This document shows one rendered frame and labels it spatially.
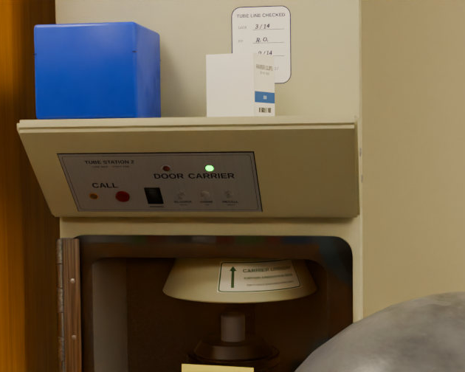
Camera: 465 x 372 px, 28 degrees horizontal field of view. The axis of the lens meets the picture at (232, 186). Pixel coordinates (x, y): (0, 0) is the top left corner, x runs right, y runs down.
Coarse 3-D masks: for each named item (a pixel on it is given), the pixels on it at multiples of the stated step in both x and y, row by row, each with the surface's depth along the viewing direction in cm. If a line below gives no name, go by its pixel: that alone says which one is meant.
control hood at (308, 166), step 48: (48, 144) 88; (96, 144) 88; (144, 144) 87; (192, 144) 86; (240, 144) 86; (288, 144) 85; (336, 144) 84; (48, 192) 94; (288, 192) 90; (336, 192) 89
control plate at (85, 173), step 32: (64, 160) 90; (96, 160) 89; (128, 160) 89; (160, 160) 88; (192, 160) 88; (224, 160) 87; (96, 192) 93; (128, 192) 92; (192, 192) 91; (224, 192) 91; (256, 192) 90
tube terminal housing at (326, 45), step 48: (96, 0) 97; (144, 0) 96; (192, 0) 96; (240, 0) 95; (288, 0) 94; (336, 0) 93; (192, 48) 96; (336, 48) 94; (192, 96) 96; (288, 96) 95; (336, 96) 94
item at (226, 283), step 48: (96, 240) 98; (144, 240) 97; (192, 240) 96; (240, 240) 95; (288, 240) 94; (336, 240) 93; (96, 288) 98; (144, 288) 97; (192, 288) 96; (240, 288) 95; (288, 288) 94; (336, 288) 94; (96, 336) 98; (144, 336) 97; (192, 336) 96; (240, 336) 96; (288, 336) 95
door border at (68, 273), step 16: (64, 240) 98; (64, 256) 98; (64, 272) 98; (64, 288) 98; (64, 304) 98; (64, 320) 98; (80, 320) 98; (64, 336) 99; (80, 336) 98; (80, 352) 98; (64, 368) 99; (80, 368) 98
